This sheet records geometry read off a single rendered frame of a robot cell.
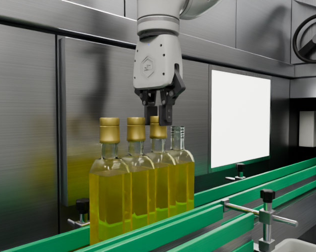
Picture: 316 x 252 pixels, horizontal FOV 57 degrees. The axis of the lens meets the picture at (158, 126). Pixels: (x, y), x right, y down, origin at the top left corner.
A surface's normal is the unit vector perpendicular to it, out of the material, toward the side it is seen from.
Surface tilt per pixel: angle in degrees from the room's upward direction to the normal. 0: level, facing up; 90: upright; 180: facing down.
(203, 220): 90
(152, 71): 90
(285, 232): 90
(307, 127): 90
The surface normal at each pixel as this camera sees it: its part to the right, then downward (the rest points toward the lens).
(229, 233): 0.69, 0.04
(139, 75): -0.75, 0.03
